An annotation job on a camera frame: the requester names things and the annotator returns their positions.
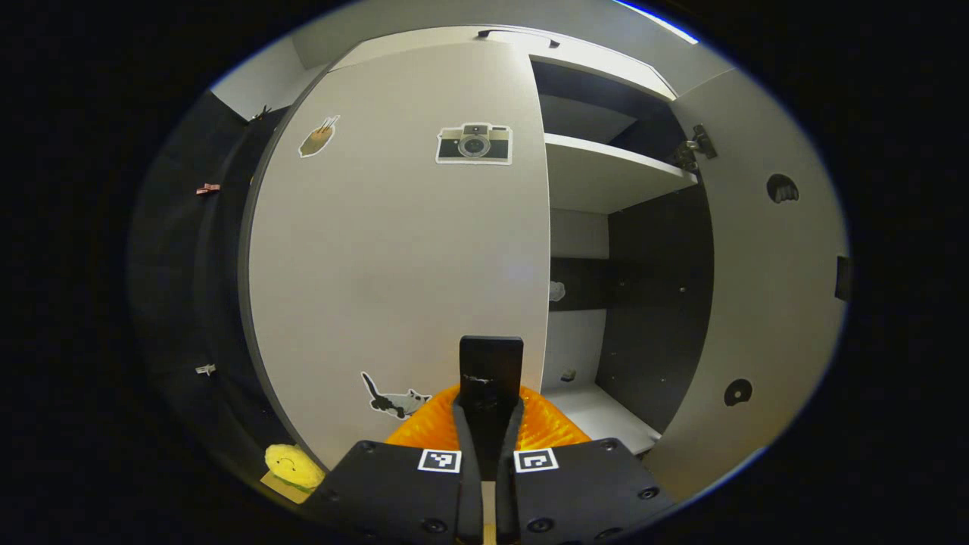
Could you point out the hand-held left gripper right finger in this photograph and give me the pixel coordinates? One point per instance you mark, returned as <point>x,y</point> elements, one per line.
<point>509,499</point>

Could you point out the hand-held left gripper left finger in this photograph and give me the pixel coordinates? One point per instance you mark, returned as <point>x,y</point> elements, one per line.
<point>469,499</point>

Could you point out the double-door shoe cabinet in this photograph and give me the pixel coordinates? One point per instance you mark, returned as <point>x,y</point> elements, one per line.
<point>658,303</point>

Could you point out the white shoe cabinet door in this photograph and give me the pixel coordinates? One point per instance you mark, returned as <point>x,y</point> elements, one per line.
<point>378,250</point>
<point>764,303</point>

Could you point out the white cabinet bottom shelf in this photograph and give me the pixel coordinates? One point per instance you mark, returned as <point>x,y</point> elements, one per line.
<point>598,416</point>

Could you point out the white cabinet shelf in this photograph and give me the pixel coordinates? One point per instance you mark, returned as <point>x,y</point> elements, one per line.
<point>606,174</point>
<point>598,416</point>

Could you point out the metal door hinge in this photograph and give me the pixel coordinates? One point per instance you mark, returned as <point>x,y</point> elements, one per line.
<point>693,147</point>

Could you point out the yellow plush toy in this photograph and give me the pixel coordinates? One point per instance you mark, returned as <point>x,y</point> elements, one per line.
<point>294,465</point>

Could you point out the black backdrop cloth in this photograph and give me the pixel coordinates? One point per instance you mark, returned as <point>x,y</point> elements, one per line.
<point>174,303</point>

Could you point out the pink clip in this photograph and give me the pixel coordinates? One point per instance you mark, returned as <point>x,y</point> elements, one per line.
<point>207,188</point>

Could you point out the black clip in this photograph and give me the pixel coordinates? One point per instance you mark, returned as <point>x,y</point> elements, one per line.
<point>260,114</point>

